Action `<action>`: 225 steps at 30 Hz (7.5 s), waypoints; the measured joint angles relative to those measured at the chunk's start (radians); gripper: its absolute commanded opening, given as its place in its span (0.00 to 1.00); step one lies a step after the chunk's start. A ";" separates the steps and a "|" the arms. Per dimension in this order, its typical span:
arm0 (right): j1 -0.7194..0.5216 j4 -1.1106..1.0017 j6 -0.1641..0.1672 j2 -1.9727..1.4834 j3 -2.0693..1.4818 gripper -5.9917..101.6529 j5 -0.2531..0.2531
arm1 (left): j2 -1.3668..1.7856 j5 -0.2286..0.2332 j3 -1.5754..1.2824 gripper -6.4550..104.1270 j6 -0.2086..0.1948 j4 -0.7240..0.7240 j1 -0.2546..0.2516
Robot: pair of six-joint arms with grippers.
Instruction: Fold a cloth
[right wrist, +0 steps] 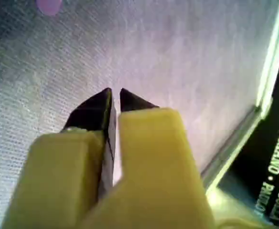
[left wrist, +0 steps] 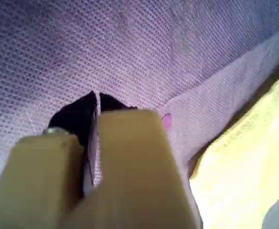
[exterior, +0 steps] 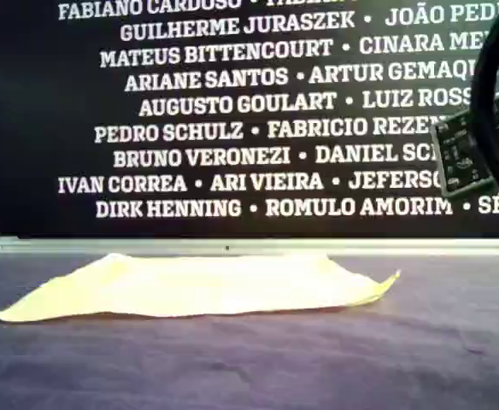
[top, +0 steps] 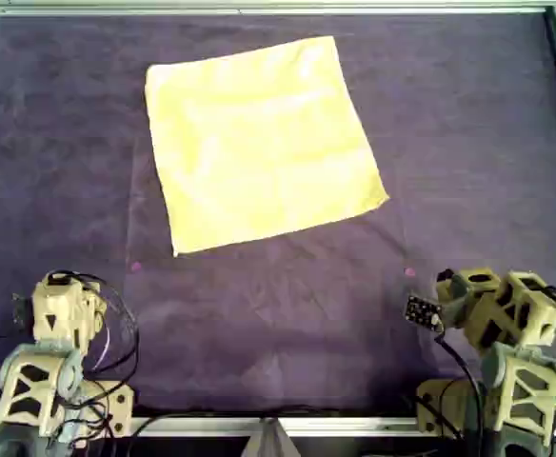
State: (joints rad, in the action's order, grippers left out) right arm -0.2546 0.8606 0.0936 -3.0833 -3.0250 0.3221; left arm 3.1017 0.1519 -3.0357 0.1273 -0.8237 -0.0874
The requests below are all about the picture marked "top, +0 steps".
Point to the right gripper beige body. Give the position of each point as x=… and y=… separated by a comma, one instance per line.
x=544, y=304

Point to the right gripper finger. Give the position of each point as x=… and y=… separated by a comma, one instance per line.
x=444, y=290
x=490, y=285

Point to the left gripper beige body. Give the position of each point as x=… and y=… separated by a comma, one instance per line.
x=64, y=304

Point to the yellow square cloth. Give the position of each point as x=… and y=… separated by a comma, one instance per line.
x=259, y=143

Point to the right beige robot arm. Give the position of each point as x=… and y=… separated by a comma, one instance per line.
x=525, y=390

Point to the pink round sticker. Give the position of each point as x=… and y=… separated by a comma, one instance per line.
x=409, y=272
x=136, y=266

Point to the purple fabric table cover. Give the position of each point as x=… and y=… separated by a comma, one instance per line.
x=278, y=333

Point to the grey camera bracket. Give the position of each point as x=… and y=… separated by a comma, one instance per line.
x=456, y=304

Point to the black camera circuit board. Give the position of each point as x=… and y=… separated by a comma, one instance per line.
x=423, y=313

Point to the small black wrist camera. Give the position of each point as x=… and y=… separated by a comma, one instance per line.
x=22, y=310

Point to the beige arm base plate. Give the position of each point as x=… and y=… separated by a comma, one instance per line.
x=121, y=404
x=430, y=404

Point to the grey camera stand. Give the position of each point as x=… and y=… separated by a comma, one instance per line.
x=271, y=443

